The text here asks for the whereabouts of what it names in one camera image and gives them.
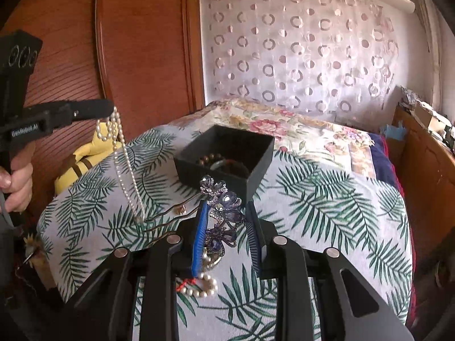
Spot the person's left hand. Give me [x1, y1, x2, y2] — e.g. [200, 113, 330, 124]
[0, 163, 34, 214]

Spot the green leaf print cloth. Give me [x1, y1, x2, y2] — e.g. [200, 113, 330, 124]
[37, 125, 415, 341]

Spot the white pearl bracelet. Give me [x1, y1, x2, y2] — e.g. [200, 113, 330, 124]
[181, 249, 219, 298]

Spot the black jewelry box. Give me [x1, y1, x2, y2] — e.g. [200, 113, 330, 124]
[173, 124, 275, 200]

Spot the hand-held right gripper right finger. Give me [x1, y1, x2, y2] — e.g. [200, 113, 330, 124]
[246, 201, 415, 341]

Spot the light blue cloth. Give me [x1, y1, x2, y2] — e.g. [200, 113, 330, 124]
[380, 120, 408, 143]

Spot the sheer circle pattern curtain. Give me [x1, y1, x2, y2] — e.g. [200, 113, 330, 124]
[201, 0, 400, 126]

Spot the clutter of papers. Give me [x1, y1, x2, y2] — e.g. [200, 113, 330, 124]
[397, 85, 455, 151]

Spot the dark blue blanket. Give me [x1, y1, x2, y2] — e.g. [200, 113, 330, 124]
[366, 132, 406, 203]

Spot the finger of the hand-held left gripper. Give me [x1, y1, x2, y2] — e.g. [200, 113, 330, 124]
[68, 99, 115, 120]

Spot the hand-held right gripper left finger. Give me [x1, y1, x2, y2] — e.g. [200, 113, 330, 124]
[62, 200, 211, 341]

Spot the purple rhinestone flower hairpin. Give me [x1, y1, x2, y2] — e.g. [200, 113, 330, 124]
[144, 175, 247, 257]

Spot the dark bangle bracelet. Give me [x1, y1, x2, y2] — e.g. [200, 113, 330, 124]
[210, 161, 251, 178]

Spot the yellow plush toy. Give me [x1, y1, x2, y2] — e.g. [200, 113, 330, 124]
[54, 121, 119, 197]

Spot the white pearl necklace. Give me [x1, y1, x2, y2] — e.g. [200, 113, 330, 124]
[95, 106, 147, 222]

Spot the wooden headboard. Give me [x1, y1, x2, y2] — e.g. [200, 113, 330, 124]
[0, 0, 206, 217]

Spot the brown bead bracelet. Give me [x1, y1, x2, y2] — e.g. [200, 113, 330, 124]
[197, 153, 224, 166]

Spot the wooden side cabinet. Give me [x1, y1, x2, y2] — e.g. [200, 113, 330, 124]
[387, 106, 455, 278]

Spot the floral quilt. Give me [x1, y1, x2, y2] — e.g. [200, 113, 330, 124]
[169, 97, 378, 179]

